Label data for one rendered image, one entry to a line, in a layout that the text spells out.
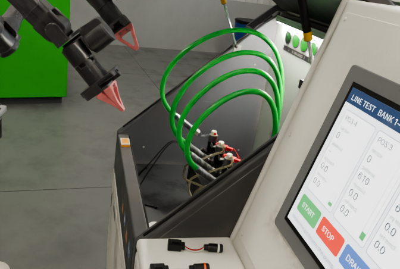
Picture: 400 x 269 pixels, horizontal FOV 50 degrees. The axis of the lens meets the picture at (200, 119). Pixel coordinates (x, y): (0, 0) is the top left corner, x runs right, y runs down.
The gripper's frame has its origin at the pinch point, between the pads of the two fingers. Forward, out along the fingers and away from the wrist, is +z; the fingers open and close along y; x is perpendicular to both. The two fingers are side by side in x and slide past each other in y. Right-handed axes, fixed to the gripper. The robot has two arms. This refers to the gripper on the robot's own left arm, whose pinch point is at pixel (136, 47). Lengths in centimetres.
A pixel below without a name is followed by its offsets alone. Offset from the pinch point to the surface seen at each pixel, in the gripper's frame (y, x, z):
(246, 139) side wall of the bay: 34, -12, 52
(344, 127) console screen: -61, -23, 37
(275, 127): -28, -17, 38
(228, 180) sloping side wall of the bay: -39, 0, 39
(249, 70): -24.8, -20.2, 23.2
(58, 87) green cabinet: 315, 99, -39
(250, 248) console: -46, 5, 52
